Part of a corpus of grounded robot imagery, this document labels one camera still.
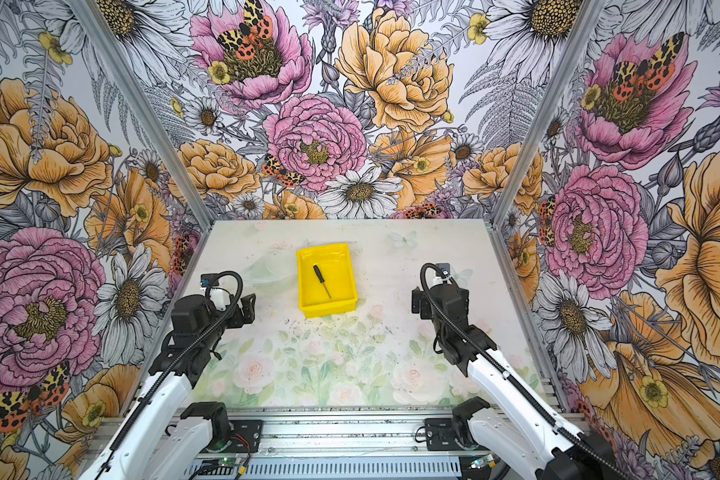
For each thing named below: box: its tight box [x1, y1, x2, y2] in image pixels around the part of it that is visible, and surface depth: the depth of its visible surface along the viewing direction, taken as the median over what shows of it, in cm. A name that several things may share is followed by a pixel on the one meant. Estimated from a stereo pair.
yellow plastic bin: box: [296, 243, 359, 319], surface depth 102 cm
